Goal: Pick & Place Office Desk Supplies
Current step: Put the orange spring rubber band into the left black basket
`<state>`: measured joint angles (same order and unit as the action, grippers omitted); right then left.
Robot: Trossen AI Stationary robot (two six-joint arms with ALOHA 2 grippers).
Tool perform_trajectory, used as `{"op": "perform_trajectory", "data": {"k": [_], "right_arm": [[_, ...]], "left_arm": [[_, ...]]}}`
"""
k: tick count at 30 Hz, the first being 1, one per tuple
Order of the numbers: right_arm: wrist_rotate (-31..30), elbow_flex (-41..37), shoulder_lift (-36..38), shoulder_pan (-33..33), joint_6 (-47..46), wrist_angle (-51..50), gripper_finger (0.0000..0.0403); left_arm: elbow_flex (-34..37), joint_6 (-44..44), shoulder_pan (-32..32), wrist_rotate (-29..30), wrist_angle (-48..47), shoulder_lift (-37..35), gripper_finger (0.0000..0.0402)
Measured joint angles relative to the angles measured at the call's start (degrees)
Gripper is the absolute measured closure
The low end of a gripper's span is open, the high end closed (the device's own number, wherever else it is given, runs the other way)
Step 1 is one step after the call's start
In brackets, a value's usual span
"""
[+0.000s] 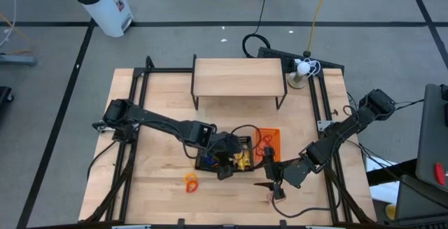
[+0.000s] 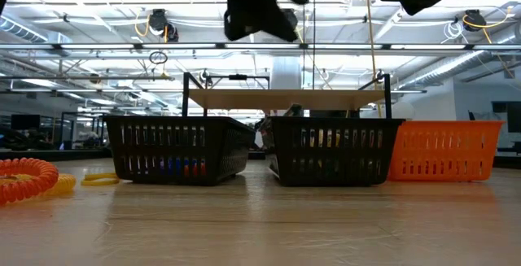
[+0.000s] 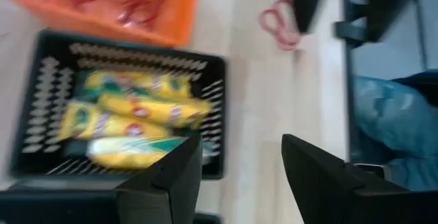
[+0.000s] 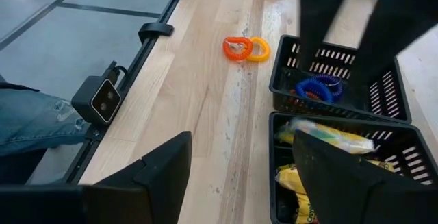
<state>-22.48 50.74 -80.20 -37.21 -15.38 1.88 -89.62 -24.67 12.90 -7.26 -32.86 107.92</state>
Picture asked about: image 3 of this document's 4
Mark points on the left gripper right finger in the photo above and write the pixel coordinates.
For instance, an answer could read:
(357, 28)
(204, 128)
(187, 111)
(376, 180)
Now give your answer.
(342, 200)

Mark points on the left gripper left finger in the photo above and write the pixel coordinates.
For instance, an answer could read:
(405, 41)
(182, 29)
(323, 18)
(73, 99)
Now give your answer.
(154, 200)

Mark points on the yellow green crayon pack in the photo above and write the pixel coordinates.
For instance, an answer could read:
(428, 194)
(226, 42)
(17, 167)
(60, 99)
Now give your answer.
(161, 109)
(96, 124)
(130, 152)
(137, 81)

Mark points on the orange slotted plastic basket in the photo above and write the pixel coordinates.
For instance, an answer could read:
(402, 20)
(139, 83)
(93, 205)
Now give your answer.
(178, 8)

